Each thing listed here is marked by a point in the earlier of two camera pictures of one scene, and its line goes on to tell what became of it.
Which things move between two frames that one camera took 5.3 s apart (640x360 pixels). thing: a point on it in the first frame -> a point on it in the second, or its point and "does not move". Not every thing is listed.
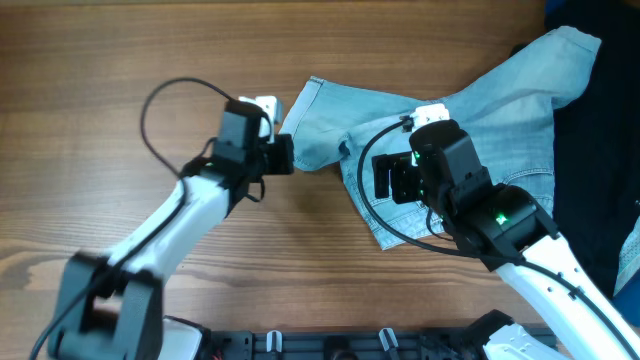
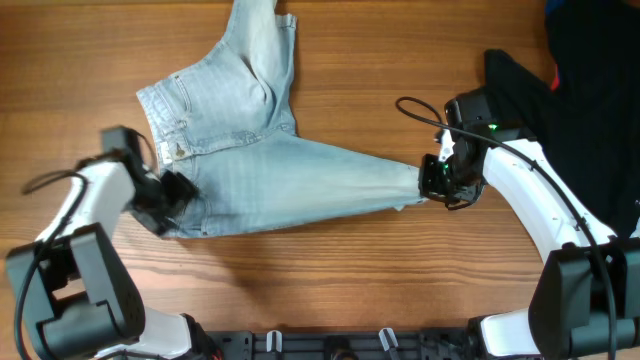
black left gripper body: [281, 154] -> [163, 201]
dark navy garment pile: [596, 138] does not move
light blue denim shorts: [511, 120] -> [229, 126]
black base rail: [366, 343] does not move
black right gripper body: [388, 176] -> [439, 181]
